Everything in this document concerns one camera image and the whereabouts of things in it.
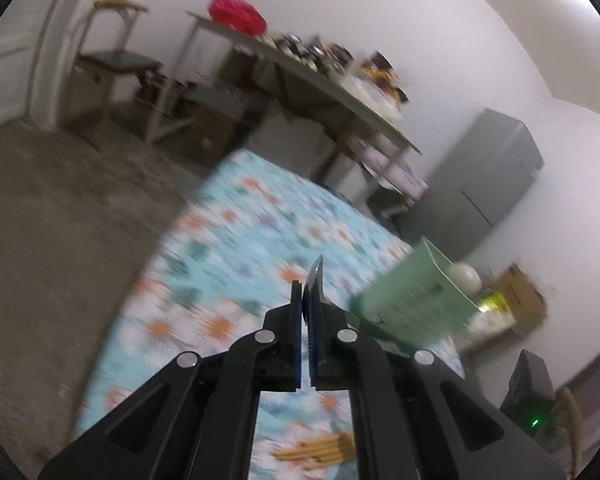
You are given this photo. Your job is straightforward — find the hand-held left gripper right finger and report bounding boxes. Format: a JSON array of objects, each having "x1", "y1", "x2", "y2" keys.
[{"x1": 307, "y1": 302, "x2": 568, "y2": 480}]

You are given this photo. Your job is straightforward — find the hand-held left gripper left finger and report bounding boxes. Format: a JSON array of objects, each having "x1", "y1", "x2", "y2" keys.
[{"x1": 39, "y1": 281, "x2": 303, "y2": 480}]

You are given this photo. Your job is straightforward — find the green perforated plastic basket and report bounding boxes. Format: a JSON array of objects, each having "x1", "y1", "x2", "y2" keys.
[{"x1": 352, "y1": 236, "x2": 478, "y2": 356}]

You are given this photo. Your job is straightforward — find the floral blue tablecloth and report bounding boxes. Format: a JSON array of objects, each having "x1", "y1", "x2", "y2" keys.
[{"x1": 75, "y1": 149, "x2": 466, "y2": 480}]

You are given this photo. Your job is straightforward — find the white ball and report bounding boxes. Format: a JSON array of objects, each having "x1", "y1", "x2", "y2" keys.
[{"x1": 451, "y1": 262, "x2": 482, "y2": 295}]

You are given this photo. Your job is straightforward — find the yellow-green plastic bag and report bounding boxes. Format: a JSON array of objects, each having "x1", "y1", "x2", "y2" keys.
[{"x1": 467, "y1": 295, "x2": 516, "y2": 342}]

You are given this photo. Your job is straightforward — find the white storage box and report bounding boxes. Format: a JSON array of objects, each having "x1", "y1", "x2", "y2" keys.
[{"x1": 247, "y1": 112, "x2": 333, "y2": 183}]

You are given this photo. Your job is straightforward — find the black box with green light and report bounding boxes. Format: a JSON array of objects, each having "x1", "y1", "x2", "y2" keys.
[{"x1": 500, "y1": 350, "x2": 556, "y2": 441}]

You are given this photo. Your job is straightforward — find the cardboard box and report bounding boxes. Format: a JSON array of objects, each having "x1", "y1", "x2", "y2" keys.
[{"x1": 490, "y1": 265, "x2": 548, "y2": 337}]

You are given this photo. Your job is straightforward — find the curved wooden chair back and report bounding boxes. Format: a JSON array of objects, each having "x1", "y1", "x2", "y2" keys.
[{"x1": 555, "y1": 387, "x2": 586, "y2": 480}]

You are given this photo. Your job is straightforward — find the long grey table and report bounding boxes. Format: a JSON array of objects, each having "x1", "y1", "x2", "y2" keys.
[{"x1": 185, "y1": 10, "x2": 423, "y2": 201}]

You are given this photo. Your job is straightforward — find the row of dark jars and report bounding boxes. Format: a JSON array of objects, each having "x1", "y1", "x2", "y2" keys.
[{"x1": 270, "y1": 32, "x2": 353, "y2": 73}]

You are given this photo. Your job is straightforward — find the wooden chair with dark seat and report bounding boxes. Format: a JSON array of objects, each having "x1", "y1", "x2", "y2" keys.
[{"x1": 72, "y1": 0, "x2": 163, "y2": 133}]

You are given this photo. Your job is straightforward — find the red bag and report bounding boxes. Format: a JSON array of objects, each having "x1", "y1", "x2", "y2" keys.
[{"x1": 208, "y1": 0, "x2": 268, "y2": 35}]

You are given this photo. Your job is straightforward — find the white door frame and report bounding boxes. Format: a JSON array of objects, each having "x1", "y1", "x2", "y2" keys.
[{"x1": 0, "y1": 0, "x2": 98, "y2": 138}]

